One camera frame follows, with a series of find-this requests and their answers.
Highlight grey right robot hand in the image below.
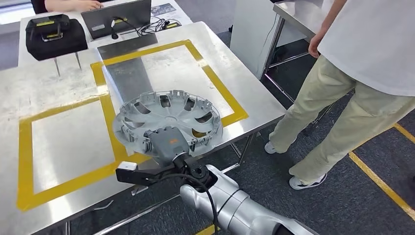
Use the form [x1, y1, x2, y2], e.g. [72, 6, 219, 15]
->
[143, 126, 196, 166]

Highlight person's left hand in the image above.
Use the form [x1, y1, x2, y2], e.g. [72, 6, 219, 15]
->
[307, 27, 329, 59]

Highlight silver wheel hubcap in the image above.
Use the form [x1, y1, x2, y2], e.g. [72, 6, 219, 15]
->
[112, 90, 225, 160]

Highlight steel workbench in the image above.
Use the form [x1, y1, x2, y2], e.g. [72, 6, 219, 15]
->
[0, 21, 287, 235]

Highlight person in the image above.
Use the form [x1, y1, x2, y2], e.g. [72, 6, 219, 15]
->
[30, 0, 105, 15]
[264, 0, 415, 191]

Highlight steel table white panel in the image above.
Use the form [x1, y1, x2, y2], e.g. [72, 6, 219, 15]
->
[229, 0, 339, 130]

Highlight yellow floor tape square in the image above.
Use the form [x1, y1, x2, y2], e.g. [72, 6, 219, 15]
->
[194, 224, 221, 235]
[348, 122, 415, 222]

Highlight small black desk microphone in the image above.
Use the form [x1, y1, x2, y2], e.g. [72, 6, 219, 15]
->
[110, 19, 119, 41]

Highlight white desk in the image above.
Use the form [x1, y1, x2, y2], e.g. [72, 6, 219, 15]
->
[18, 0, 194, 67]

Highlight printed paper sheet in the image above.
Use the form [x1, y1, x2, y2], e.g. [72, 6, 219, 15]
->
[150, 2, 178, 17]

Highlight grey laptop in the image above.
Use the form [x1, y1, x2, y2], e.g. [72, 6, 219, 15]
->
[80, 0, 153, 41]

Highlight black case yellow labels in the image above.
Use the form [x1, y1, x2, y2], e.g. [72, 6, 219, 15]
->
[25, 14, 89, 62]

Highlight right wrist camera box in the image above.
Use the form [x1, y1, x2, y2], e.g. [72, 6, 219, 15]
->
[115, 161, 183, 188]

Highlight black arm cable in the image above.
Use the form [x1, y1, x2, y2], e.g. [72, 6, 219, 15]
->
[147, 173, 219, 235]

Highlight tangled black cables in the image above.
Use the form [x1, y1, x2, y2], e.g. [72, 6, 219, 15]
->
[113, 15, 182, 37]

